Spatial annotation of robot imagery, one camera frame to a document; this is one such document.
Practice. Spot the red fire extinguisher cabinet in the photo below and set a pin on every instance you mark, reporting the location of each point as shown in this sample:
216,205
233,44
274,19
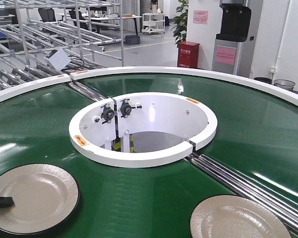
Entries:
188,54

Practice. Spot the steel roller rack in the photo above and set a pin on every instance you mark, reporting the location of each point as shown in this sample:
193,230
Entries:
25,39

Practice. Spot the black bearing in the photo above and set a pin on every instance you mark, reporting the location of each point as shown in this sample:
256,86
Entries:
126,108
107,114

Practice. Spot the pink wall notice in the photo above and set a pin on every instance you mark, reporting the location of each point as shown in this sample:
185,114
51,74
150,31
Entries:
200,16

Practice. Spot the steel rollers front right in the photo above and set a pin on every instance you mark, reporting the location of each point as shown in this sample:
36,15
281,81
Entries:
283,207

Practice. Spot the black office chair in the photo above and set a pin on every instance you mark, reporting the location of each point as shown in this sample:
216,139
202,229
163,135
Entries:
47,14

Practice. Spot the white control box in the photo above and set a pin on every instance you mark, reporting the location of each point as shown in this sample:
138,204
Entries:
57,58

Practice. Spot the white outer conveyor rim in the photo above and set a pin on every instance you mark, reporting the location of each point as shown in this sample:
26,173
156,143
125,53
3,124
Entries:
44,82

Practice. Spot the green potted plant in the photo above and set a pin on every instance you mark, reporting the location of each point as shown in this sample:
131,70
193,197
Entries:
181,20

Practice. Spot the black bearing left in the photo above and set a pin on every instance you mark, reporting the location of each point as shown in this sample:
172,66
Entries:
107,114

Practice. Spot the grey water dispenser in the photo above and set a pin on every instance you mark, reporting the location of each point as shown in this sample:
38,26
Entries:
234,31

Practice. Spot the beige plate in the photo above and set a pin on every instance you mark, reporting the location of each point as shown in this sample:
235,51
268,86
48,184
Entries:
231,216
44,195

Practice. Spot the white shelf cart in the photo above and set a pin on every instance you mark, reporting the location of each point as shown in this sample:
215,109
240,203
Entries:
153,23

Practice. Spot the dark plastic crate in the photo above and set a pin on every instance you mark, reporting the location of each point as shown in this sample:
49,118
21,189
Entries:
132,39

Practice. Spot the green conveyor belt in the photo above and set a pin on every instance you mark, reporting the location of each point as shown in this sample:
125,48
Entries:
257,136

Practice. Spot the grey waste bin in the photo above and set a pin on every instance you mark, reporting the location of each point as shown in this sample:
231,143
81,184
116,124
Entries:
284,84

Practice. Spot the black bearing right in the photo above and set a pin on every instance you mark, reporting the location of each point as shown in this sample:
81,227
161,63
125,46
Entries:
126,108

